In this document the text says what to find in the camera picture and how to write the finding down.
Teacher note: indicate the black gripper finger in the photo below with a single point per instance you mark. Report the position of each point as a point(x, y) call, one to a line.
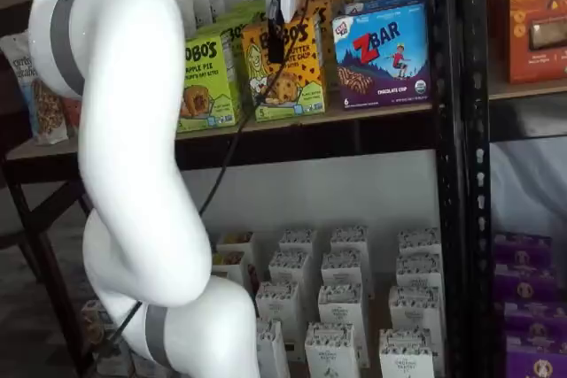
point(275, 33)

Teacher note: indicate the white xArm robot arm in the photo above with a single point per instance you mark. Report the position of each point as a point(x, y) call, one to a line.
point(133, 130)

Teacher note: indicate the green Bobo's apple pie box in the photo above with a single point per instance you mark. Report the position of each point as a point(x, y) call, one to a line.
point(239, 10)
point(208, 86)
point(212, 29)

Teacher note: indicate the wooden shelf board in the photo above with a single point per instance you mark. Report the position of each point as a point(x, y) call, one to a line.
point(310, 119)
point(531, 88)

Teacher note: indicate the black metal shelf beam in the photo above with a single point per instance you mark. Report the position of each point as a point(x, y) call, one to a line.
point(332, 139)
point(531, 119)

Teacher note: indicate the black metal shelf upright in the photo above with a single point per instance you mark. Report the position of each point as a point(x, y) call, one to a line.
point(447, 130)
point(44, 263)

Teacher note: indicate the large orange snack box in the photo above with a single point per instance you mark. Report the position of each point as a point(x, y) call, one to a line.
point(540, 19)

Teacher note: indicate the purple snack box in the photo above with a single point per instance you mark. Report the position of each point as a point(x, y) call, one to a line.
point(536, 358)
point(525, 283)
point(522, 247)
point(536, 320)

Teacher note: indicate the white speckled carton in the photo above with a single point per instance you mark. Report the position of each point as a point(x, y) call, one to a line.
point(297, 241)
point(350, 241)
point(343, 269)
point(405, 356)
point(418, 272)
point(418, 243)
point(341, 305)
point(288, 267)
point(330, 351)
point(277, 303)
point(274, 351)
point(414, 309)

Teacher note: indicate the black upright with keyhole slots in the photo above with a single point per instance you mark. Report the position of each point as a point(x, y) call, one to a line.
point(478, 86)

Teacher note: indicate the white carton with colourful print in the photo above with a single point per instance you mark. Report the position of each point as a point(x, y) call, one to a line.
point(228, 265)
point(235, 241)

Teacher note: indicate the white backdrop sheet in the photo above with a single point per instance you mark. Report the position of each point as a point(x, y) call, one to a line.
point(527, 187)

